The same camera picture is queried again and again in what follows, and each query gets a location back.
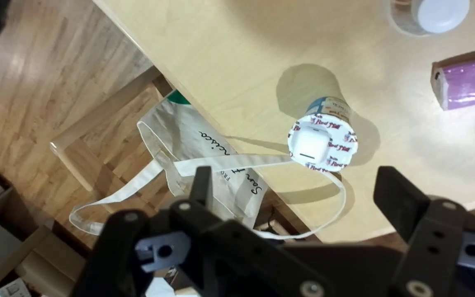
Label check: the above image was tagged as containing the cream canvas tote bag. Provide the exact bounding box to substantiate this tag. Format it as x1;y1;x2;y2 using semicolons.
68;98;350;245

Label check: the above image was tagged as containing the oatmeal cup with printed lid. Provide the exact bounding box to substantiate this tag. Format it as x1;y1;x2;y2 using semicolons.
285;94;361;175

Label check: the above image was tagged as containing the clear plastic bottle white cap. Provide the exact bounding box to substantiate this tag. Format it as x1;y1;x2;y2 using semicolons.
386;0;473;38

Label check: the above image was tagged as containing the purple small block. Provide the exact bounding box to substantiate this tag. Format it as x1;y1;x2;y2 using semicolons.
429;45;475;113

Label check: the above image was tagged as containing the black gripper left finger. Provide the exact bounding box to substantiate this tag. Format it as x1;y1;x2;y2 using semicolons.
74;165;214;297

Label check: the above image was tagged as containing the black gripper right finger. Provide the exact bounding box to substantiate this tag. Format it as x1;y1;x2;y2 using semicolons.
373;165;475;297

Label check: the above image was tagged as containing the white airpods case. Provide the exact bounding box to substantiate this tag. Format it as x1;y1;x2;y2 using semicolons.
294;131;332;162

